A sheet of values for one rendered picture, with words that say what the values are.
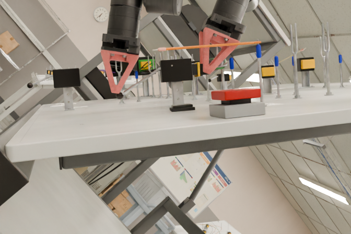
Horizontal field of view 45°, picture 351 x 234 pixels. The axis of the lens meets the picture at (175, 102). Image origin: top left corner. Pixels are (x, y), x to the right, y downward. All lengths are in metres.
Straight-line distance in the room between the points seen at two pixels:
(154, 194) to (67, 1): 4.70
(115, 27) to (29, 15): 7.56
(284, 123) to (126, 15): 0.36
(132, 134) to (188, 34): 1.42
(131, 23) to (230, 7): 0.18
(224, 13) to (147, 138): 0.37
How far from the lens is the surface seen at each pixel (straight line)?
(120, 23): 0.76
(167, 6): 0.75
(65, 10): 8.34
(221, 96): 0.54
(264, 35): 2.05
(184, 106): 0.71
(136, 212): 4.67
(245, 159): 9.74
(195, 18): 1.88
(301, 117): 0.53
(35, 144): 0.45
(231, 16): 0.78
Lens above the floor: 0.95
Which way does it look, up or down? 11 degrees up
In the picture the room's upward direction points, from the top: 49 degrees clockwise
